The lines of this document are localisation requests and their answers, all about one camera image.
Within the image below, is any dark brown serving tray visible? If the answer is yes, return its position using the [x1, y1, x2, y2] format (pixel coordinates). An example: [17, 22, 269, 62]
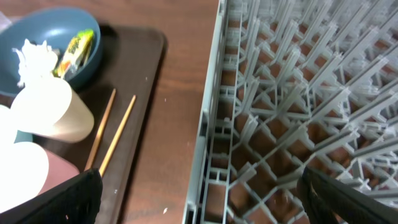
[0, 25, 167, 224]

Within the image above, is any left wooden chopstick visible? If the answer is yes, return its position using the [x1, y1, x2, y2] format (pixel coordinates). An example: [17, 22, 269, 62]
[85, 88, 116, 170]

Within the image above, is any wooden chopstick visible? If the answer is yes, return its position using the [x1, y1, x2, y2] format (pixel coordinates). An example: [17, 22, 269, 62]
[99, 95, 136, 177]
[85, 88, 116, 170]

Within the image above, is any cream paper cup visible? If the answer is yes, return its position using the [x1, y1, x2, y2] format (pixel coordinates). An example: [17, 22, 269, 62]
[11, 78, 95, 142]

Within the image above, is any dark blue bowl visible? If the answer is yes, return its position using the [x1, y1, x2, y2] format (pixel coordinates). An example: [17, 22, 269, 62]
[1, 7, 103, 96]

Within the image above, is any grey dishwasher rack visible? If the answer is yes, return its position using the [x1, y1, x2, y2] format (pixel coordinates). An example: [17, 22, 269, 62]
[183, 0, 397, 223]

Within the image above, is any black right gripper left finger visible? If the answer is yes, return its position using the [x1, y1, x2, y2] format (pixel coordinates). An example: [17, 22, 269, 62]
[1, 168, 103, 224]

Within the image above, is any right wooden chopstick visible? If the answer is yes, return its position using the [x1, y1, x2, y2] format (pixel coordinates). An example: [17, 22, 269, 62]
[99, 95, 136, 177]

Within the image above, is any yellow green snack wrapper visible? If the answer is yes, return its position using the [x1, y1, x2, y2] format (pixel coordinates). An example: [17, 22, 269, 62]
[53, 29, 95, 79]

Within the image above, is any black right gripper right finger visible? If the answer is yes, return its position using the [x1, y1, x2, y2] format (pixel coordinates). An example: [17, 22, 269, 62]
[297, 167, 397, 224]

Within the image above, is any crumpled white tissue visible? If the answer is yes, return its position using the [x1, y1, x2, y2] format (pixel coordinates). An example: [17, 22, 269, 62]
[12, 39, 60, 88]

